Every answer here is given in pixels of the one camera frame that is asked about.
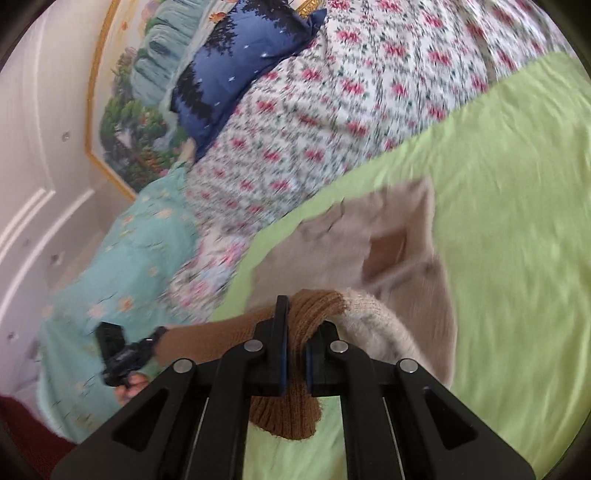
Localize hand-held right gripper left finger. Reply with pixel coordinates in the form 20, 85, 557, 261
50, 294, 291, 480

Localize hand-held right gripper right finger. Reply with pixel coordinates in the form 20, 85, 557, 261
304, 320, 537, 480

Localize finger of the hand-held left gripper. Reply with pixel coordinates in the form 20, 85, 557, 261
133, 326, 168, 357

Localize beige and brown knit sweater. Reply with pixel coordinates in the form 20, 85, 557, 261
156, 177, 459, 442

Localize person's left hand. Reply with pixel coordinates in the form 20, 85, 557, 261
115, 373, 151, 408

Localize teal floral blanket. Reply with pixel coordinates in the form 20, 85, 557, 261
33, 167, 200, 445

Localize dark red cloth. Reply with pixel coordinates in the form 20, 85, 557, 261
0, 393, 80, 480

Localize gold framed landscape painting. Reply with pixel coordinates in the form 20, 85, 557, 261
85, 0, 325, 200

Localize light green bed sheet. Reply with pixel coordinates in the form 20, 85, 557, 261
209, 51, 591, 480

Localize pink floral quilt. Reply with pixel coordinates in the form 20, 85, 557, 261
167, 0, 574, 325

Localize dark blue starry pillow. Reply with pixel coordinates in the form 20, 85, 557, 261
169, 0, 329, 161

